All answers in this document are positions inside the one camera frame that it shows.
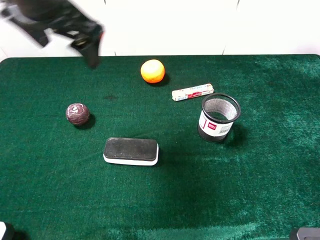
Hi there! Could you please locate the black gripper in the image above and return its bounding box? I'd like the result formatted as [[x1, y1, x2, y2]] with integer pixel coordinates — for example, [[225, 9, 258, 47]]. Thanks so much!
[[0, 0, 103, 69]]

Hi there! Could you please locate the orange fruit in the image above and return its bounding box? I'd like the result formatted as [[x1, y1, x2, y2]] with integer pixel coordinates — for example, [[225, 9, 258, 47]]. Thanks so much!
[[140, 59, 165, 84]]

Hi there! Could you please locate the dark purple patterned ball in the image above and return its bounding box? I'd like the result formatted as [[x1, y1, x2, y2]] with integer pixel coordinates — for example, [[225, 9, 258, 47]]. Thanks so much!
[[65, 103, 90, 126]]

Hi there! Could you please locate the black white board eraser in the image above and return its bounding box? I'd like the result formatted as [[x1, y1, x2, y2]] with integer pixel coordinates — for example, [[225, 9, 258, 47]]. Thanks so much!
[[103, 137, 159, 166]]

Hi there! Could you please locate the candy stick pack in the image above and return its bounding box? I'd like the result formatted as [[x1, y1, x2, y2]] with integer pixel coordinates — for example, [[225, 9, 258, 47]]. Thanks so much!
[[171, 83, 215, 102]]

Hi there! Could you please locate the black mesh pen cup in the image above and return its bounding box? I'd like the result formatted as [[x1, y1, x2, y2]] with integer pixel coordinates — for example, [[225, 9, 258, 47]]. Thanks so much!
[[197, 92, 241, 143]]

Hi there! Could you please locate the green velvet table cloth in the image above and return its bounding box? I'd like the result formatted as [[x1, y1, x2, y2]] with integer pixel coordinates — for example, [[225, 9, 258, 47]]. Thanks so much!
[[0, 54, 320, 240]]

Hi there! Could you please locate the grey device bottom right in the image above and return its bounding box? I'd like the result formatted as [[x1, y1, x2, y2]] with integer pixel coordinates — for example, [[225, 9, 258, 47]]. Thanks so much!
[[289, 227, 320, 240]]

